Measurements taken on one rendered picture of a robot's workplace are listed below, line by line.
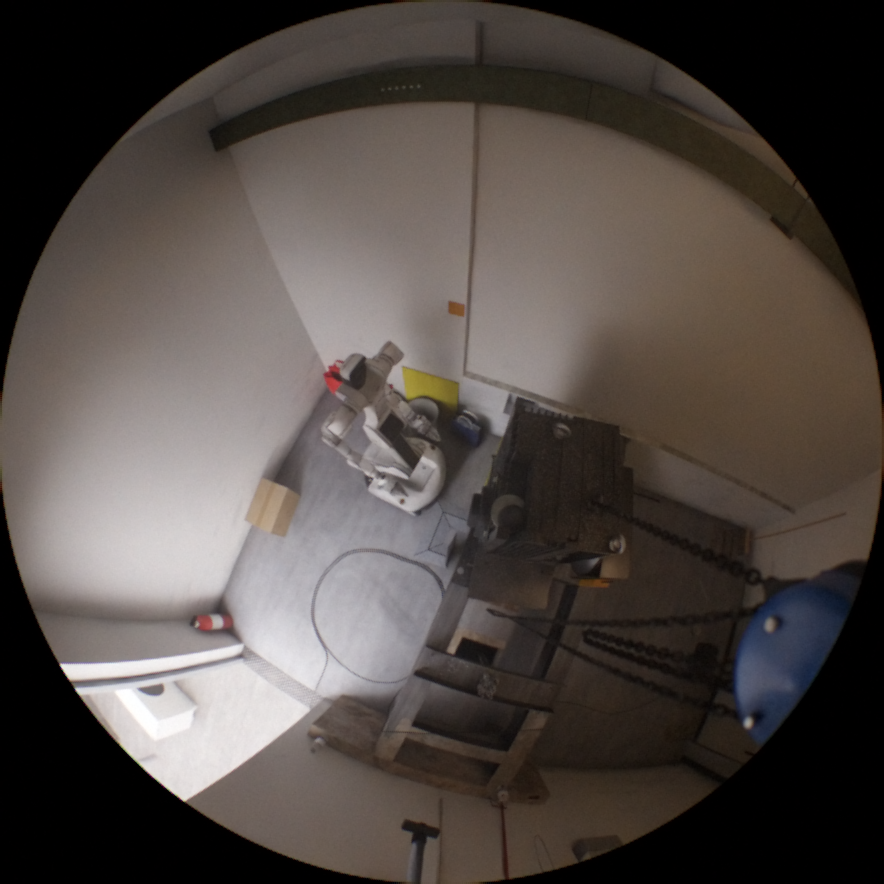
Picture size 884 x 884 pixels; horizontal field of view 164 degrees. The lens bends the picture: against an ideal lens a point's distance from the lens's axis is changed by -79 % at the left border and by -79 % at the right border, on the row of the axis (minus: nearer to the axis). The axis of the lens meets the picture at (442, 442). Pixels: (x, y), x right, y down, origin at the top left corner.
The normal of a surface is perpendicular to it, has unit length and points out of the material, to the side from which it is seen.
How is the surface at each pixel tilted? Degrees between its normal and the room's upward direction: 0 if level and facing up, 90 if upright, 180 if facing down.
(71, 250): 90
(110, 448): 90
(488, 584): 0
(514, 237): 90
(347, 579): 0
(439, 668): 0
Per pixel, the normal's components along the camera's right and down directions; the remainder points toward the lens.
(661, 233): -0.37, 0.85
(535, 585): -0.02, -0.42
